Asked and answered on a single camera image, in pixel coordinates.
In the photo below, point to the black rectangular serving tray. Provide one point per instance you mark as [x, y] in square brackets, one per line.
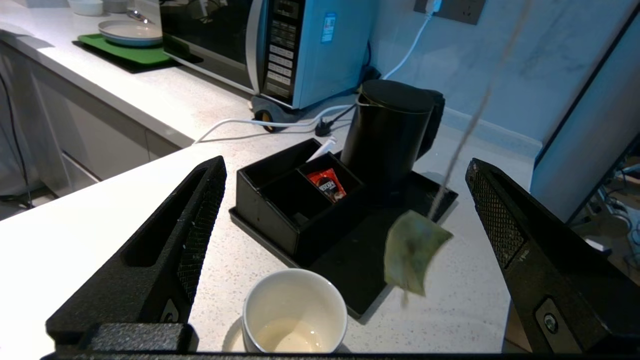
[350, 270]

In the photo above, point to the small white bowl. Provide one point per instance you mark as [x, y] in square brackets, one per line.
[86, 7]

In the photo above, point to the green silicone mat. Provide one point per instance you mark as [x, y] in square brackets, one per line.
[135, 54]

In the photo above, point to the white paper stick sachet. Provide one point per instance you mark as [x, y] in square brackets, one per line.
[322, 149]

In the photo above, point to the small grey bowl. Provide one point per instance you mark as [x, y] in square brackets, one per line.
[116, 6]

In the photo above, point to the black mug white inside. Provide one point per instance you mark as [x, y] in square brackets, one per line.
[295, 300]

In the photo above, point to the silver microwave oven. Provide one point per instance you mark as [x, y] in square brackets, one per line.
[330, 60]

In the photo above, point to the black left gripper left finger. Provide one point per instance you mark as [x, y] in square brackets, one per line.
[165, 290]

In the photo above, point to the white plate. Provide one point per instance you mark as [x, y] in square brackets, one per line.
[130, 32]

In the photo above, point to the white base cabinet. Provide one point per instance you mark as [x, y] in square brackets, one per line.
[100, 130]

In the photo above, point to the grey wall socket panel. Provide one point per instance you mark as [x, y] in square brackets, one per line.
[460, 10]

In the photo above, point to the black electric kettle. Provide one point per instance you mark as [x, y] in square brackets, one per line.
[385, 140]

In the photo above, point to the pale grey panel black edge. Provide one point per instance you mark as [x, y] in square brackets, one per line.
[590, 140]

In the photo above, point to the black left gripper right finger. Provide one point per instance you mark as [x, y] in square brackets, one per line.
[575, 280]

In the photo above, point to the black compartment organizer box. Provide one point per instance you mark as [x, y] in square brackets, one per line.
[270, 210]

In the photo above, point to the red coffee sachet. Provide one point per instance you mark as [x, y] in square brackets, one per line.
[327, 185]

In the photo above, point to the black power plug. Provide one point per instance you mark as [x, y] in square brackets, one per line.
[324, 130]

